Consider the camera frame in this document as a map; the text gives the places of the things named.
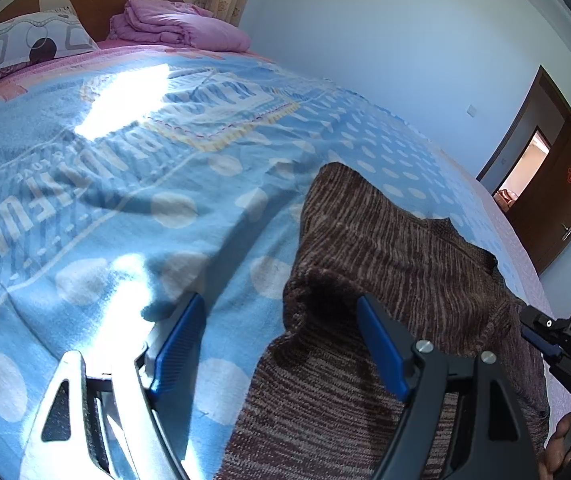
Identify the brown sofa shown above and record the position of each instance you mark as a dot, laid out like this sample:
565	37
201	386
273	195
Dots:
506	197

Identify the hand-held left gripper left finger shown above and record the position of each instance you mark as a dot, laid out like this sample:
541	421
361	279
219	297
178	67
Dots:
178	347

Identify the grey patterned pillow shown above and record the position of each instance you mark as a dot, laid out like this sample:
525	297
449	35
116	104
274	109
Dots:
20	42

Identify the brown knit sweater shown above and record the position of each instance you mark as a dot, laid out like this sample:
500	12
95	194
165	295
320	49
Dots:
390	240

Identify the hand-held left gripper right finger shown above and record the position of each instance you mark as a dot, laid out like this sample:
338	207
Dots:
380	345

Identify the white wall switch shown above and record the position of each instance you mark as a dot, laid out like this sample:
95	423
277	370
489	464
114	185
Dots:
471	110

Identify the folded pink quilt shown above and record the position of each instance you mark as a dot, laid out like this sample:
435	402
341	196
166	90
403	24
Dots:
175	25

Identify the brown door frame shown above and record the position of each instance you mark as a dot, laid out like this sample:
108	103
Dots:
530	110

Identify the blue and pink printed blanket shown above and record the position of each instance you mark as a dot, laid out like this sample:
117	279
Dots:
115	185

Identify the person's right hand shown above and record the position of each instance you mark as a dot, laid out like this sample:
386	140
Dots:
558	440

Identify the brown wooden door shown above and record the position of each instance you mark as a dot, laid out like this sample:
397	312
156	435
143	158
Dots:
555	210

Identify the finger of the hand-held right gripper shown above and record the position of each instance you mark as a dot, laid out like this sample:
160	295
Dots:
540	327

